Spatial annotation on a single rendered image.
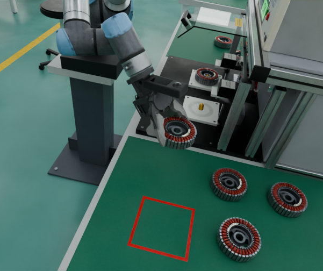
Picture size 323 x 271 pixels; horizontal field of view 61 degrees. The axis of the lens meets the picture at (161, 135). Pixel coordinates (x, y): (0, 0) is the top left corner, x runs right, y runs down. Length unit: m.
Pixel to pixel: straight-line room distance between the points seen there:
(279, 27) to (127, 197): 0.65
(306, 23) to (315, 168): 0.48
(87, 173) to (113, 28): 1.26
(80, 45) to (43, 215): 1.14
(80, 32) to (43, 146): 1.36
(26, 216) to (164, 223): 1.10
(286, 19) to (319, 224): 0.61
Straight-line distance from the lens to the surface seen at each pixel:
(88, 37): 0.84
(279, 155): 1.01
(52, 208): 1.76
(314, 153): 1.04
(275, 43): 0.91
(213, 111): 1.16
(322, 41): 0.93
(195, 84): 1.31
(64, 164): 1.93
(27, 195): 1.84
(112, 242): 0.78
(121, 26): 0.74
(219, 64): 1.30
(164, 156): 0.96
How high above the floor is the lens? 1.45
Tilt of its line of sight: 42 degrees down
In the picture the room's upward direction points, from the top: 9 degrees clockwise
